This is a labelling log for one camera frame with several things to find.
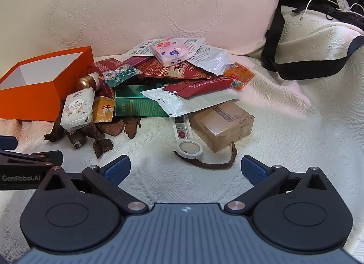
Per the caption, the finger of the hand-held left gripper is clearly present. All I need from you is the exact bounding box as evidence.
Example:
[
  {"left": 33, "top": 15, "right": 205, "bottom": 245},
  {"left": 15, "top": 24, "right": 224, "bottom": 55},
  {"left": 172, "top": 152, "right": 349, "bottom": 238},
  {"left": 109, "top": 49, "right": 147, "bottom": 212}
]
[
  {"left": 0, "top": 136, "right": 18, "bottom": 150},
  {"left": 0, "top": 150, "right": 63, "bottom": 191}
]

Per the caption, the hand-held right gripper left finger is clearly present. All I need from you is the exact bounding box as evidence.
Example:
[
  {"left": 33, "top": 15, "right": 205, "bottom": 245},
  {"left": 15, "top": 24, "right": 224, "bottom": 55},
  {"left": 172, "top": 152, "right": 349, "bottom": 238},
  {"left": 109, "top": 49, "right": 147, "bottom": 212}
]
[{"left": 37, "top": 155, "right": 150, "bottom": 215}]

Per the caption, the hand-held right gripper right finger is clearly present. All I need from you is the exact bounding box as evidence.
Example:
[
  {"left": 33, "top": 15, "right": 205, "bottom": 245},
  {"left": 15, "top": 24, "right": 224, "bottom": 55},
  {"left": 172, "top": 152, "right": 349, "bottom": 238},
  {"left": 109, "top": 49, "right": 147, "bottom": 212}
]
[{"left": 224, "top": 155, "right": 336, "bottom": 216}]

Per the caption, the pile of brown bark pieces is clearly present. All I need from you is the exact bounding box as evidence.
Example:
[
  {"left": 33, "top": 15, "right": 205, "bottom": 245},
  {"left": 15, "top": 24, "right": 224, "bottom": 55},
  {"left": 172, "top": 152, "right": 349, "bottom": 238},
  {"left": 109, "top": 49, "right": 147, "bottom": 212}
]
[{"left": 44, "top": 116, "right": 143, "bottom": 159}]

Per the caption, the orange cardboard box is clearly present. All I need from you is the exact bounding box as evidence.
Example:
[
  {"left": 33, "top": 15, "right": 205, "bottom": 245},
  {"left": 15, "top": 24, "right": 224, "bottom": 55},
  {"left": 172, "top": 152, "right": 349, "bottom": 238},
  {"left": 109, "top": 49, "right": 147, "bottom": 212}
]
[{"left": 0, "top": 47, "right": 94, "bottom": 122}]

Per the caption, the white floral tissue pack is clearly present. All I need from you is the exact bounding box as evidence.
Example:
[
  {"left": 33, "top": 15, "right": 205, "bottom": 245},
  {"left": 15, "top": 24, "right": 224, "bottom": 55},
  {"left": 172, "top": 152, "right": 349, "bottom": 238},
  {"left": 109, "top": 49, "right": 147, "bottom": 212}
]
[{"left": 60, "top": 87, "right": 95, "bottom": 132}]

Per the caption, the pink floral tissue pack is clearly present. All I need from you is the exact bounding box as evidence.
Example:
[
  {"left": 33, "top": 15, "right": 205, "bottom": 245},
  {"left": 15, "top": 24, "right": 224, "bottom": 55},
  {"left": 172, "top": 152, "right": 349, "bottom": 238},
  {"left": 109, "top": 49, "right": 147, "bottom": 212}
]
[{"left": 150, "top": 37, "right": 192, "bottom": 67}]

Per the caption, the brown cardboard box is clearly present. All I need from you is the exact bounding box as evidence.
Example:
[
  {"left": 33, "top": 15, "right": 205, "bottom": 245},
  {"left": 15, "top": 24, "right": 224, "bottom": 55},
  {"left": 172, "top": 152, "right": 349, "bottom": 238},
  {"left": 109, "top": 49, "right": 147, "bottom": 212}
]
[{"left": 189, "top": 102, "right": 255, "bottom": 153}]

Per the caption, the orange sachet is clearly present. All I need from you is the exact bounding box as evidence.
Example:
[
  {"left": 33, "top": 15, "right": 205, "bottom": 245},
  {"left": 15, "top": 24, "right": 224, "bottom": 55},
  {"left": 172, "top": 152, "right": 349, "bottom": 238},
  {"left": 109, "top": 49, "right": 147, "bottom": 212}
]
[
  {"left": 92, "top": 97, "right": 116, "bottom": 123},
  {"left": 223, "top": 62, "right": 255, "bottom": 91}
]

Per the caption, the green box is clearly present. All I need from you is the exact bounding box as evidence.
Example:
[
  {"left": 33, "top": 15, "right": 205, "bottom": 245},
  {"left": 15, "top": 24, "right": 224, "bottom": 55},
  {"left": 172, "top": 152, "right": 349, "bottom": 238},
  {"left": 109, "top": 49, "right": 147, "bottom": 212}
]
[{"left": 114, "top": 85, "right": 171, "bottom": 118}]

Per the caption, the white magnifier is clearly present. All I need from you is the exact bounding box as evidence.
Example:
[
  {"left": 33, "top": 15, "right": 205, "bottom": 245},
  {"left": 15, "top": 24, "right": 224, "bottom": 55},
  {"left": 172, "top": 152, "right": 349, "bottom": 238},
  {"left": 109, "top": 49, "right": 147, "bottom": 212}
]
[{"left": 170, "top": 115, "right": 204, "bottom": 160}]

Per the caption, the white embossed blanket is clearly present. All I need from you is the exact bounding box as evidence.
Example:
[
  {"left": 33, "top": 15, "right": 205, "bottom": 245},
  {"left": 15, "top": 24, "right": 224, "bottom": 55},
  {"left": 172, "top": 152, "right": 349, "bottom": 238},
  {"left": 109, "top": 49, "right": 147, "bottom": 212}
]
[{"left": 0, "top": 6, "right": 364, "bottom": 264}]

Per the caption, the gold cap bottle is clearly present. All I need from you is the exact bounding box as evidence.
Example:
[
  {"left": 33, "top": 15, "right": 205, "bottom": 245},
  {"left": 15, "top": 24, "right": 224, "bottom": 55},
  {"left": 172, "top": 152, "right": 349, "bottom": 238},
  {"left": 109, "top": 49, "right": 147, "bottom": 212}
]
[{"left": 75, "top": 73, "right": 101, "bottom": 91}]

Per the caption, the silver zip pouch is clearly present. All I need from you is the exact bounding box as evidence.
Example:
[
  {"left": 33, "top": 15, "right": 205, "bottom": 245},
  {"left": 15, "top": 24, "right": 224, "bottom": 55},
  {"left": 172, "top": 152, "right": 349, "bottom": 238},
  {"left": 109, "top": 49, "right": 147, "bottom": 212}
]
[{"left": 140, "top": 87, "right": 239, "bottom": 117}]

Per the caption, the green floral packet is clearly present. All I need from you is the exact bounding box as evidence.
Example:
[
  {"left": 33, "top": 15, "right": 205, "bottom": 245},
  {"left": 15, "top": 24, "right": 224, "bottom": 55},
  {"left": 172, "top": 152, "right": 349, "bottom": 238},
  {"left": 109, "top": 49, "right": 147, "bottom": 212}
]
[{"left": 102, "top": 65, "right": 143, "bottom": 87}]

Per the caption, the dark red sachet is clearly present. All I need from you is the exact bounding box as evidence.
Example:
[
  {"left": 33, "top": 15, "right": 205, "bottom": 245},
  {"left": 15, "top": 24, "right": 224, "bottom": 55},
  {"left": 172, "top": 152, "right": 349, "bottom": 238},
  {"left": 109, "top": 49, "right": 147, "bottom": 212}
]
[{"left": 163, "top": 76, "right": 234, "bottom": 99}]

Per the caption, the dark red patterned packet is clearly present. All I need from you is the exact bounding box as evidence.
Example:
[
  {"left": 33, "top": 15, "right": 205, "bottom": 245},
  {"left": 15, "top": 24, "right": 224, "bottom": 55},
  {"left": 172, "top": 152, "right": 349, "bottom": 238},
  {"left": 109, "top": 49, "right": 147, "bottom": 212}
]
[{"left": 139, "top": 59, "right": 212, "bottom": 80}]

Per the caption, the clear plastic bag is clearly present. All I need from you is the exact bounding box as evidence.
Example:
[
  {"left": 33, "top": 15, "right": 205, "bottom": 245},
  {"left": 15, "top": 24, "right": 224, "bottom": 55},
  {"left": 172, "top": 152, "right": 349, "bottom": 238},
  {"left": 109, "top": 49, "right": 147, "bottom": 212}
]
[{"left": 188, "top": 45, "right": 238, "bottom": 76}]

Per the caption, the white green-print packet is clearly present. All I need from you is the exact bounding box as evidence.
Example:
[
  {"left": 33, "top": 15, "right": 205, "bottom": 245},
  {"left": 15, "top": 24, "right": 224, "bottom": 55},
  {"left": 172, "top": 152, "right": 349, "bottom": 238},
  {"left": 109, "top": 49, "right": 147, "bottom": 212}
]
[{"left": 119, "top": 37, "right": 206, "bottom": 62}]

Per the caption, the white embossed pillow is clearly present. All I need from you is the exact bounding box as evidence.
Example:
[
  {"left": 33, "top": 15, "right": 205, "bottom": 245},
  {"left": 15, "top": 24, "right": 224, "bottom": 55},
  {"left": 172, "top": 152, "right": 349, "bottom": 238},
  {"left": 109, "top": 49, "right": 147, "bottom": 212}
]
[{"left": 0, "top": 0, "right": 281, "bottom": 62}]

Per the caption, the white cable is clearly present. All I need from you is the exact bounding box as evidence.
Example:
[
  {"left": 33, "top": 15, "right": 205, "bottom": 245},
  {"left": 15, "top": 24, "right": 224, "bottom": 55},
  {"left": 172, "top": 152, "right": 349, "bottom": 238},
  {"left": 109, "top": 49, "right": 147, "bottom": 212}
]
[{"left": 293, "top": 0, "right": 364, "bottom": 21}]

